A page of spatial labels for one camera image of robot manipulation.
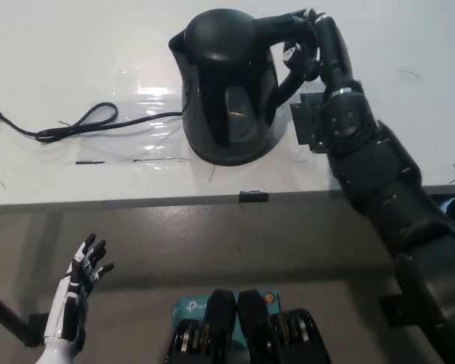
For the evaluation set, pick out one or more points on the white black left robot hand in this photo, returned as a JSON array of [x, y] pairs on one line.
[[70, 295]]

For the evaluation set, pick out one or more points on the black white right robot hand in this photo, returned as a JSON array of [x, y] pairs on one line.
[[333, 53]]

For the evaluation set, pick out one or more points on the black electric kettle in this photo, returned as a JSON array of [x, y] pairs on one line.
[[227, 60]]

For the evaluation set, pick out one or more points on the black table leg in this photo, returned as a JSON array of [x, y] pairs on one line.
[[392, 309], [4, 307]]

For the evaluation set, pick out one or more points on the black tape square patch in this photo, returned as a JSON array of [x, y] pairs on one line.
[[307, 121]]

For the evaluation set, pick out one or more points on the teal tp-link box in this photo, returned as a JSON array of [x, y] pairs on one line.
[[189, 308]]

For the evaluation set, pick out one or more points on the short black tape strip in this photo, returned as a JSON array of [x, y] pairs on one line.
[[91, 162]]

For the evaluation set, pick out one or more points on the clear plastic film sheet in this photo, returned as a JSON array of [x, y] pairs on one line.
[[106, 149]]

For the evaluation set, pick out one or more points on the black and blue object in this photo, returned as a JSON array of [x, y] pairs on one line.
[[453, 206]]

